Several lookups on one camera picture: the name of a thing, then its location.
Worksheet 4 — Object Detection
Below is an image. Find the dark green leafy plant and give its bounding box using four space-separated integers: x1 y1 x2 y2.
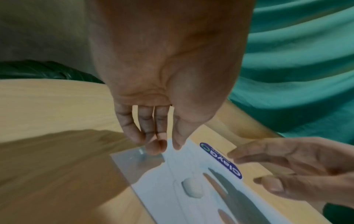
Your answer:
0 60 105 85

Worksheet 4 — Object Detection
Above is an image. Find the person's right hand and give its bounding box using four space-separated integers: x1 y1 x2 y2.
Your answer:
226 137 354 209

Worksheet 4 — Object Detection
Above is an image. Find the white eraser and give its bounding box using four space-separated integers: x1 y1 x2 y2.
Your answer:
181 176 207 199

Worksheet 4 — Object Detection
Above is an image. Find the person's left hand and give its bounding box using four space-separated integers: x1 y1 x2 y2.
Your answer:
87 0 256 156

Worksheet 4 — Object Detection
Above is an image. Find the green draped fabric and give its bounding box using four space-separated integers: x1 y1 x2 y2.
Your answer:
228 0 354 145

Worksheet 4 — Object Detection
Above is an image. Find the white paper sheet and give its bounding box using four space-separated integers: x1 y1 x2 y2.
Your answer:
110 137 284 224

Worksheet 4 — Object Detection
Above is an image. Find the round wooden table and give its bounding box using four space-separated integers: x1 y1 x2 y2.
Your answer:
0 78 324 224

